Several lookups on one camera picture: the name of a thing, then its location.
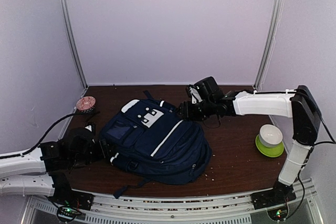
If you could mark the red white patterned bowl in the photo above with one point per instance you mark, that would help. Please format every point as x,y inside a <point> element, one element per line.
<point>86,104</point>

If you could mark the right aluminium corner post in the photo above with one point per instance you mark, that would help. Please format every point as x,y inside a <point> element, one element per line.
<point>269,44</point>

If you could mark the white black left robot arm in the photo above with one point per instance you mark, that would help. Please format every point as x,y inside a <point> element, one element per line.
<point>38,171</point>

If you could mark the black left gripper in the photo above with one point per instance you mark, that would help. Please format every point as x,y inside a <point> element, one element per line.
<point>102,154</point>

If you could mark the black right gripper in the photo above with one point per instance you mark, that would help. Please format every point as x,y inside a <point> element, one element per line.
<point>186,112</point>

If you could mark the navy blue student backpack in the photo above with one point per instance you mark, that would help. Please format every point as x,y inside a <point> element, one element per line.
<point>150,140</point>

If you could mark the aluminium front rail frame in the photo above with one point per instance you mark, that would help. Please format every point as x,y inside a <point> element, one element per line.
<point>230,208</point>

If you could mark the aluminium corner post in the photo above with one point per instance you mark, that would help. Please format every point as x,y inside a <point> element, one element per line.
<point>269,44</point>
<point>72,43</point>

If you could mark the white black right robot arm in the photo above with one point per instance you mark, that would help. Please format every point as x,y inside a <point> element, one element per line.
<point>298,105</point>

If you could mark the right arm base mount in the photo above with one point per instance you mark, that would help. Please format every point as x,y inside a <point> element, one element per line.
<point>276,201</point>

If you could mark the left aluminium corner post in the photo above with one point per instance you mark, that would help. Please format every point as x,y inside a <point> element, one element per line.
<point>72,43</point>

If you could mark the lime green plate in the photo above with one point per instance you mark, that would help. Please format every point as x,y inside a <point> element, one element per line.
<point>272,152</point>

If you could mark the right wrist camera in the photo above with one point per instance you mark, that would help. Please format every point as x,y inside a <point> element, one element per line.
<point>193,93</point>

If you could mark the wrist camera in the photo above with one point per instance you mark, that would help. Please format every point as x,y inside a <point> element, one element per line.
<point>91,127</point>
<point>193,93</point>

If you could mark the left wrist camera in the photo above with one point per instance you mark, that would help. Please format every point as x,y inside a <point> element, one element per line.
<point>91,127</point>

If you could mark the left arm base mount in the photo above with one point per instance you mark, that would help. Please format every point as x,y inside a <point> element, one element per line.
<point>68,201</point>

